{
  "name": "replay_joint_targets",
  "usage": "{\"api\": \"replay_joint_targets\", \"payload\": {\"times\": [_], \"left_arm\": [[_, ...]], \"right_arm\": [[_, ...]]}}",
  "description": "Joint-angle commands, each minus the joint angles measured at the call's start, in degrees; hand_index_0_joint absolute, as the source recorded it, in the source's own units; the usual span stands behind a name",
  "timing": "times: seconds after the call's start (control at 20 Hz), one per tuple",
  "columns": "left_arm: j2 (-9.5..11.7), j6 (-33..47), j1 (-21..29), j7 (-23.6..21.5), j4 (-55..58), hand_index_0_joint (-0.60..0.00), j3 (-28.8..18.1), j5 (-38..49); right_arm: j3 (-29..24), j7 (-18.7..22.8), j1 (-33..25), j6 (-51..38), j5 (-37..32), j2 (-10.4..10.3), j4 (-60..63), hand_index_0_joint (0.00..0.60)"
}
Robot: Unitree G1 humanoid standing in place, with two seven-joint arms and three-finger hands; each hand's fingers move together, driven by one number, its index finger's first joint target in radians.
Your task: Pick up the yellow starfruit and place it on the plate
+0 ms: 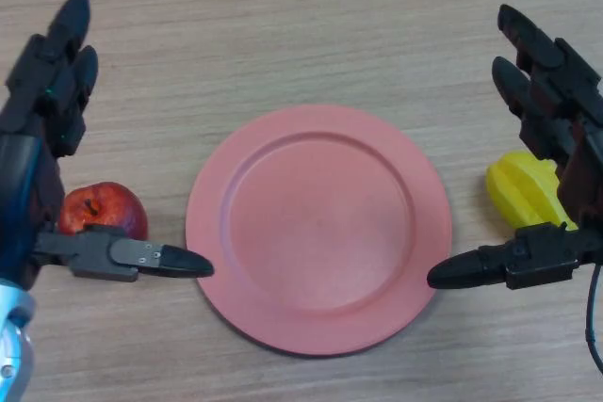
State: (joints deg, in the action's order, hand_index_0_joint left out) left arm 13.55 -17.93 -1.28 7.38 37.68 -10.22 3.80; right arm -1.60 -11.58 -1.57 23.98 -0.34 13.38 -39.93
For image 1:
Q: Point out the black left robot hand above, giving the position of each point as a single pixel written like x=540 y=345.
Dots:
x=28 y=176

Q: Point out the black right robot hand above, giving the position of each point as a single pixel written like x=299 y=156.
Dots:
x=579 y=105

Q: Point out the yellow starfruit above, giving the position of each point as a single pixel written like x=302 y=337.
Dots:
x=523 y=190

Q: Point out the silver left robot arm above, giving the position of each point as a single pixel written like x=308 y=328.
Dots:
x=14 y=341

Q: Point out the pink round plate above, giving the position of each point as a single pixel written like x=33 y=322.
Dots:
x=320 y=232

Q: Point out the red apple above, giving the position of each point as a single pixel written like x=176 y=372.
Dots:
x=108 y=204

